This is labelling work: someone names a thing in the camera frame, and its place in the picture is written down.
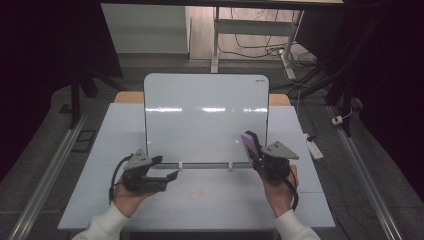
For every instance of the wooden table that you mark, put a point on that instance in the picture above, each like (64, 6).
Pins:
(128, 97)

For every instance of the purple and black eraser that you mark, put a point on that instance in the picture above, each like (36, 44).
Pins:
(250, 144)

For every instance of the dark curtain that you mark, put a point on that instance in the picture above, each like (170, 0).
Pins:
(390, 83)
(36, 66)

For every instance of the small white plug adaptor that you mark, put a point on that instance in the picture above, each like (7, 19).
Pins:
(337, 120)

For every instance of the grey metal rail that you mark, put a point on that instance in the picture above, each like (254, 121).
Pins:
(366, 180)
(46, 180)

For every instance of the black metal stand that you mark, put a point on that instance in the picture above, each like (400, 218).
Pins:
(346, 100)
(76, 96)

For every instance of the person's right hand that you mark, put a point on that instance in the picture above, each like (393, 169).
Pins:
(279, 196)

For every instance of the person's left hand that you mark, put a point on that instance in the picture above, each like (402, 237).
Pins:
(130, 198)

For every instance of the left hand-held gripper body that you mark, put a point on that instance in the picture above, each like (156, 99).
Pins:
(140, 173)

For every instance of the white cabinet panel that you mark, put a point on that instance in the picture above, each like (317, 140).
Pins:
(143, 30)

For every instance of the white whiteboard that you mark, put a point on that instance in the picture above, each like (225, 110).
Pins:
(200, 120)

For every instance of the white power strip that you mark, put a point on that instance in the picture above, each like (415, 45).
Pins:
(314, 149)

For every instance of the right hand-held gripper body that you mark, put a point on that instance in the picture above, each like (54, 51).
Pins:
(275, 160)

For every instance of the white whiteboard stand foot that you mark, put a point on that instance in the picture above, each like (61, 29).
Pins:
(230, 165)
(180, 165)

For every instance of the white metal desk frame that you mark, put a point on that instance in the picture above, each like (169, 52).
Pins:
(253, 27)

